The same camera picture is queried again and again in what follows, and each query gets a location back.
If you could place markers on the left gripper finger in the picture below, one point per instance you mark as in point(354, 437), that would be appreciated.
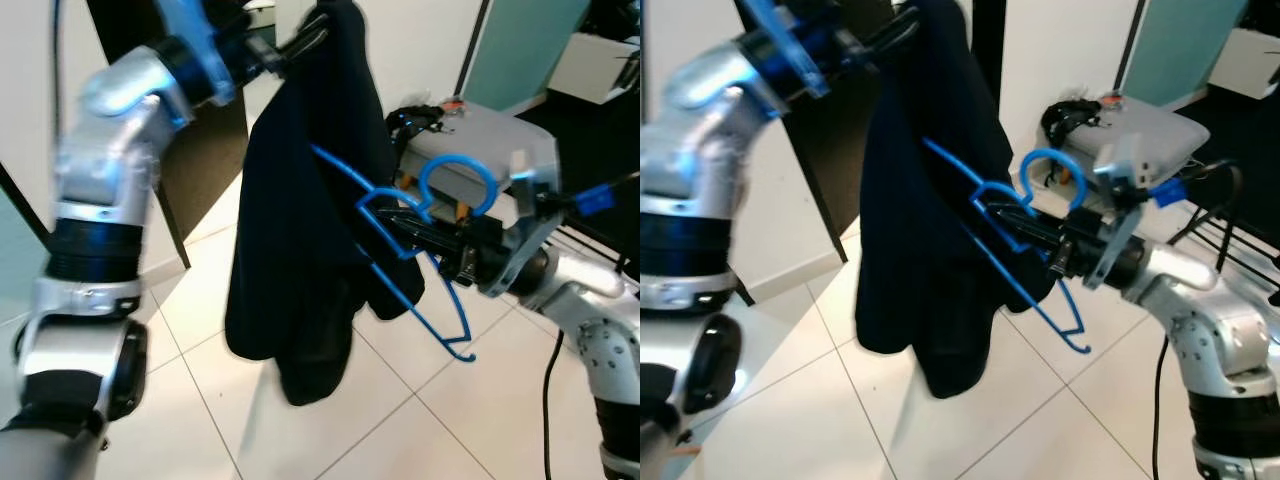
point(298, 55)
point(306, 30)
point(898, 24)
point(893, 47)

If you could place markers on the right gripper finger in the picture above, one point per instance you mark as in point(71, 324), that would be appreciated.
point(420, 226)
point(1030, 243)
point(428, 247)
point(1022, 222)

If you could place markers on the blue plastic hanger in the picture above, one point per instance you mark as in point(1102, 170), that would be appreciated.
point(455, 160)
point(1050, 153)

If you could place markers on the navy blue garment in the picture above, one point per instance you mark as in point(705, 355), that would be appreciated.
point(300, 220)
point(920, 220)

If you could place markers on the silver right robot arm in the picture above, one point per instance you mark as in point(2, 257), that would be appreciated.
point(1210, 320)
point(590, 320)

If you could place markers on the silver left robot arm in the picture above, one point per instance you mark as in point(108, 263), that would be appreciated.
point(110, 170)
point(700, 170)

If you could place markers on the grey plastic box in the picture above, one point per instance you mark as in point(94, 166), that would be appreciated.
point(490, 135)
point(1150, 130)

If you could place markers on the teal panel board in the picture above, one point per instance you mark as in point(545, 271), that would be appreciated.
point(1185, 50)
point(530, 50)

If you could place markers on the white flat box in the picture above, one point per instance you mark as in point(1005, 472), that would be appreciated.
point(600, 70)
point(1250, 60)

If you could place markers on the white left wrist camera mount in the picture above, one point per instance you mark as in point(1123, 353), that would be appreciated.
point(205, 50)
point(790, 45)

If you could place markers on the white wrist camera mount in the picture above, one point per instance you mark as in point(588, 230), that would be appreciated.
point(205, 50)
point(790, 45)
point(1120, 230)
point(520, 235)

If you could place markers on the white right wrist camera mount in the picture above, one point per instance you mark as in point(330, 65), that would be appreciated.
point(1120, 230)
point(520, 235)

